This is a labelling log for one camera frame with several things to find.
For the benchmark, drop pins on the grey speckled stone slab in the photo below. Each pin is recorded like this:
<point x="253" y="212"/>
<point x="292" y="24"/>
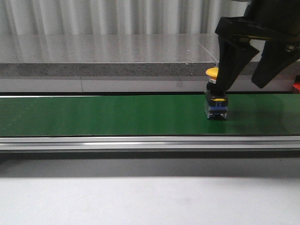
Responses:
<point x="103" y="55"/>

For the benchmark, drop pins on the aluminium conveyor side rail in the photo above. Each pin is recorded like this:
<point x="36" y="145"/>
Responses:
<point x="107" y="144"/>

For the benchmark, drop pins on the yellow mushroom push button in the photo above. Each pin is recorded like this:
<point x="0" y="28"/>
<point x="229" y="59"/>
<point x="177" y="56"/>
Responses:
<point x="216" y="105"/>

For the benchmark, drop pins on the white pleated curtain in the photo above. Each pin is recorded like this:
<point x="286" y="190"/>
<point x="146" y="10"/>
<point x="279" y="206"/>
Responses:
<point x="122" y="17"/>

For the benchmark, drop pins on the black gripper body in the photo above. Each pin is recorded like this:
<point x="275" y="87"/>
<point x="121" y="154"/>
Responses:
<point x="271" y="20"/>

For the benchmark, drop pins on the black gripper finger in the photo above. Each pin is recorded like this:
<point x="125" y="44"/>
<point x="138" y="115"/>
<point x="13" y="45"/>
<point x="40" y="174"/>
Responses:
<point x="234" y="54"/>
<point x="276" y="56"/>

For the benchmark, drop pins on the white panel under slabs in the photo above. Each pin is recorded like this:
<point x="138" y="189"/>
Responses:
<point x="104" y="84"/>

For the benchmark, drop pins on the red plastic tray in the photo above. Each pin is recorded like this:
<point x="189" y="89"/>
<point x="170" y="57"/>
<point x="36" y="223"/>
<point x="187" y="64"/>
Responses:
<point x="296" y="88"/>

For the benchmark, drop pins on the green conveyor belt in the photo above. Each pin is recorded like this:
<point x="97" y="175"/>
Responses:
<point x="248" y="114"/>

